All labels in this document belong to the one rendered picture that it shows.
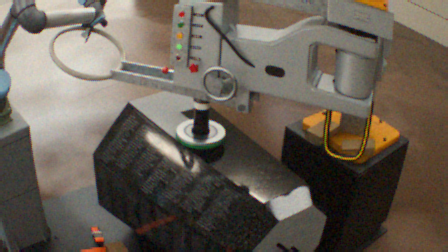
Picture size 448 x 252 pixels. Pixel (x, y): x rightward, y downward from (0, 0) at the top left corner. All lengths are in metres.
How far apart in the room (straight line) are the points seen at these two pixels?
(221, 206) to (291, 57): 0.67
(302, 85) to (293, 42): 0.18
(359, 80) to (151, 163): 1.09
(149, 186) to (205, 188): 0.31
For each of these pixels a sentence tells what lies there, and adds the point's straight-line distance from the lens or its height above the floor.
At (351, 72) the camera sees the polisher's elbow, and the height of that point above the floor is 1.40.
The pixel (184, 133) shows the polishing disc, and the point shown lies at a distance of 2.67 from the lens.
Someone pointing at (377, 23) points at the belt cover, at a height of 1.67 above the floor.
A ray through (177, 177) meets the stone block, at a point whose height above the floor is 0.78.
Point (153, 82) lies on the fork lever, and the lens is 2.61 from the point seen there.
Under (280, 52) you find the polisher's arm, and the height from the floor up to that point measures 1.41.
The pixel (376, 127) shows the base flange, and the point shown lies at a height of 0.78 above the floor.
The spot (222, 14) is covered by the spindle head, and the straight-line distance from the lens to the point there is 2.32.
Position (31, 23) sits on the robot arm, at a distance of 2.32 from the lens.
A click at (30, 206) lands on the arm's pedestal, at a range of 3.22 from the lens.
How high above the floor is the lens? 2.25
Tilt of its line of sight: 29 degrees down
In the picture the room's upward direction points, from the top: 4 degrees clockwise
